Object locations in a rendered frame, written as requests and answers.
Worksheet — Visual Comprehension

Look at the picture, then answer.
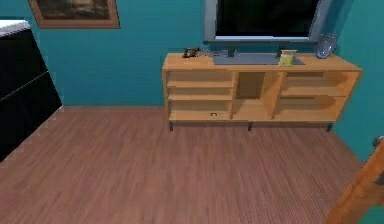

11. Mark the grey flat television set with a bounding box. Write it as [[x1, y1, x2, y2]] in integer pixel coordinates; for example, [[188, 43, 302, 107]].
[[202, 0, 334, 66]]

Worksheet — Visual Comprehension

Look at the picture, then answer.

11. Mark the small dark brown object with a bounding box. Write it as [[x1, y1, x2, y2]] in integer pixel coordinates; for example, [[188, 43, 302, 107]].
[[182, 46, 201, 59]]

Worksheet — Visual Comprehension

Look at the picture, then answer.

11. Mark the light wooden television stand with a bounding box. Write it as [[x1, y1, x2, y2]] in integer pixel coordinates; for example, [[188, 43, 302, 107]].
[[161, 52, 364, 133]]

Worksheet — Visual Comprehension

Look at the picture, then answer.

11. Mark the black cupboard with white top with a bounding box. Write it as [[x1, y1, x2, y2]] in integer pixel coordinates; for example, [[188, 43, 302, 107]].
[[0, 19, 64, 164]]

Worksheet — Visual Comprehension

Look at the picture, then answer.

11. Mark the orange wooden room door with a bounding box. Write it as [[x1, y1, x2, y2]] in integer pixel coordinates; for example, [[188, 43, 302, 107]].
[[324, 139, 384, 224]]

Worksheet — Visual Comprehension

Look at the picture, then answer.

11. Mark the brown framed wall picture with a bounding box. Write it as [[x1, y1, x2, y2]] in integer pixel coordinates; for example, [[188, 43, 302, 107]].
[[27, 0, 121, 30]]

